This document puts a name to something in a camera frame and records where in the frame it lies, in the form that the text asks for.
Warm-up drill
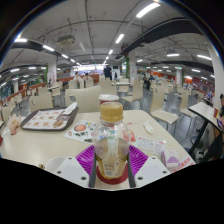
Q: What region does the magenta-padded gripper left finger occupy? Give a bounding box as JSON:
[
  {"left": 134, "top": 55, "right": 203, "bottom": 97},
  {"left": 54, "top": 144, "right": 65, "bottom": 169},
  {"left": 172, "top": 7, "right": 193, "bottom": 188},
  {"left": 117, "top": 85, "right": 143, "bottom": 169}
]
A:
[{"left": 53, "top": 144, "right": 98, "bottom": 189}]

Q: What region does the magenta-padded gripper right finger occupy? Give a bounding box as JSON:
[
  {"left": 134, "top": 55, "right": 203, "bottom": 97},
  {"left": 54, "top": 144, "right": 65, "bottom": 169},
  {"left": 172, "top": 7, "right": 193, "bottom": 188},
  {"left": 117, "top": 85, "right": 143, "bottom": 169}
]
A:
[{"left": 127, "top": 144, "right": 172, "bottom": 188}]

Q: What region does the clear bottle with yellow drink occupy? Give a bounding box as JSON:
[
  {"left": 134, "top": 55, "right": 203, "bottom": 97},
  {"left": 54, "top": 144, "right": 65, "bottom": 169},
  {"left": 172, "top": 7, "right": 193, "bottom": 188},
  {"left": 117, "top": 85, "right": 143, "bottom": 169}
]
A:
[{"left": 92, "top": 101, "right": 132, "bottom": 179}]

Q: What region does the small pink carton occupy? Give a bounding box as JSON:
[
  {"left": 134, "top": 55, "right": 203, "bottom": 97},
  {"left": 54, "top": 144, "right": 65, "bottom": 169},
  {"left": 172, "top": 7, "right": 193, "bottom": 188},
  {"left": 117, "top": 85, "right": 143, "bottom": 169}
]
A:
[{"left": 161, "top": 149, "right": 181, "bottom": 169}]

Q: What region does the clear plastic packet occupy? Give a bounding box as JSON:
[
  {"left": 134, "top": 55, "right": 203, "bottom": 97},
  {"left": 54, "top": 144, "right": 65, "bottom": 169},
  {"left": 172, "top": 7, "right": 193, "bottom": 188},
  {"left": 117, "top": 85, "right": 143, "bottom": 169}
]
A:
[{"left": 135, "top": 136, "right": 167, "bottom": 156}]

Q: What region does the colourful printed flyer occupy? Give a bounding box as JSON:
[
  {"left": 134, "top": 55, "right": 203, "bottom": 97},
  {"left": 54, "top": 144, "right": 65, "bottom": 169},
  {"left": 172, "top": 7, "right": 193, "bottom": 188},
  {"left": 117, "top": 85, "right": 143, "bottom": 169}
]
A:
[{"left": 63, "top": 119, "right": 98, "bottom": 144}]

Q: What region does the crumpled white wrapper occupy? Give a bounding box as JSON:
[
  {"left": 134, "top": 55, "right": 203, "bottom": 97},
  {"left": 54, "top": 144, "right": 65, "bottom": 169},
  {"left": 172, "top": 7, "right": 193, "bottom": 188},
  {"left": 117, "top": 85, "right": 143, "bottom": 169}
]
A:
[{"left": 142, "top": 120, "right": 155, "bottom": 135}]

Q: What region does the dark serving tray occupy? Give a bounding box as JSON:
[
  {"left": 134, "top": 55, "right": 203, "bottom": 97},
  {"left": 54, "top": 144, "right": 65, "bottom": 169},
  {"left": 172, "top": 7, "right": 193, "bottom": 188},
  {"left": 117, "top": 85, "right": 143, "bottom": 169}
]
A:
[{"left": 20, "top": 106, "right": 80, "bottom": 132}]

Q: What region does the printed paper tray liner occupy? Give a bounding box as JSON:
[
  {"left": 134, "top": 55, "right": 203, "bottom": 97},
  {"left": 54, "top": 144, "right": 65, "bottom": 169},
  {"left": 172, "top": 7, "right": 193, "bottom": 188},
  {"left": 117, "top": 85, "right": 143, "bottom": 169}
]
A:
[{"left": 24, "top": 109, "right": 68, "bottom": 130}]

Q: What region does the white crumpled napkin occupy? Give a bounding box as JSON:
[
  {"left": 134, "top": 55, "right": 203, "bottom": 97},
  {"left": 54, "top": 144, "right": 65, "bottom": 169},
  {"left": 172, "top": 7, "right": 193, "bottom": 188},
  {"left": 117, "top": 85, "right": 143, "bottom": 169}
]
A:
[{"left": 61, "top": 101, "right": 79, "bottom": 117}]

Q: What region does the beige chair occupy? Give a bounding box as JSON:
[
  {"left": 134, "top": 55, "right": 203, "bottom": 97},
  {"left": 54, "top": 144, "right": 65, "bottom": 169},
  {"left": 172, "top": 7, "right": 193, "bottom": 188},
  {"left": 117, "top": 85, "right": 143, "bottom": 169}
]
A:
[
  {"left": 28, "top": 93, "right": 54, "bottom": 113},
  {"left": 64, "top": 85, "right": 103, "bottom": 114}
]

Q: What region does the paper bag of fried food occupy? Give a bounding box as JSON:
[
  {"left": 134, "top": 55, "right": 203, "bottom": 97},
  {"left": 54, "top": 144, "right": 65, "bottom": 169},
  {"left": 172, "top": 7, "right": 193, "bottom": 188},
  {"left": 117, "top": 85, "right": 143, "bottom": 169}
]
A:
[{"left": 4, "top": 113, "right": 23, "bottom": 136}]

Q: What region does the beige side table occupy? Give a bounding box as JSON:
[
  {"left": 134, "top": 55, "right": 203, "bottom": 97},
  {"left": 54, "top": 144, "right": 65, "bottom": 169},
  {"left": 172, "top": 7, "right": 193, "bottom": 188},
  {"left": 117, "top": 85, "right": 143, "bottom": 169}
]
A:
[{"left": 188, "top": 101, "right": 223, "bottom": 156}]

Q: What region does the group of beige chairs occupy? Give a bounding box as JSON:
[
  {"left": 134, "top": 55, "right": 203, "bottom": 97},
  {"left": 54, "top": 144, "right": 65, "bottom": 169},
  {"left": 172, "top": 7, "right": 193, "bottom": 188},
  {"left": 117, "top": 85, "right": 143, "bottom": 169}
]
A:
[{"left": 0, "top": 78, "right": 208, "bottom": 131}]

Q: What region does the person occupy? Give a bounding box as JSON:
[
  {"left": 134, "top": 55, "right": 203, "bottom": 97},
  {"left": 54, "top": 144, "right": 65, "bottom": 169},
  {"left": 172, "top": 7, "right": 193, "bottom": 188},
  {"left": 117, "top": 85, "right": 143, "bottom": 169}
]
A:
[
  {"left": 83, "top": 73, "right": 94, "bottom": 88},
  {"left": 103, "top": 64, "right": 113, "bottom": 81},
  {"left": 73, "top": 72, "right": 84, "bottom": 89}
]

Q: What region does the ceiling air conditioner unit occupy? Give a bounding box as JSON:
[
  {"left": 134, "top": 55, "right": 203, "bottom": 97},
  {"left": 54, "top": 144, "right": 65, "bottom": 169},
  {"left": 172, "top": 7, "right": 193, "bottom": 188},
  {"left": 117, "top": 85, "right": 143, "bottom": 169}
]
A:
[{"left": 55, "top": 34, "right": 76, "bottom": 47}]

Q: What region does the group of ceiling lights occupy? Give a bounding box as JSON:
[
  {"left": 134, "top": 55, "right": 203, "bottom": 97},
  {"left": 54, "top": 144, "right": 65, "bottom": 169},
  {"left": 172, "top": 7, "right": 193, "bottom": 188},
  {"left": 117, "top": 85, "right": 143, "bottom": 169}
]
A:
[{"left": 0, "top": 2, "right": 214, "bottom": 88}]

